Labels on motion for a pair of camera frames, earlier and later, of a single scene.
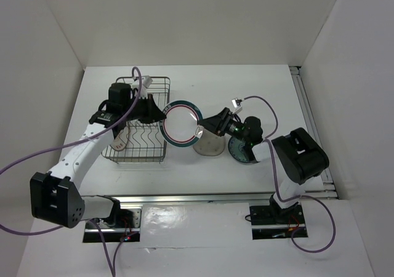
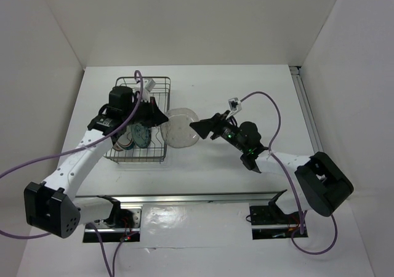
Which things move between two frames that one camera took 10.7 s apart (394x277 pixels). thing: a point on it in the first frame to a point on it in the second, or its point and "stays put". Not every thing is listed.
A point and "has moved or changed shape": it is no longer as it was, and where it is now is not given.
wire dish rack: (144, 145) stays put
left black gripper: (153, 113) stays put
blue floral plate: (237, 149) has moved or changed shape
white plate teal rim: (180, 128) to (130, 144)
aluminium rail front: (203, 198) stays put
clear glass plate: (209, 143) to (176, 132)
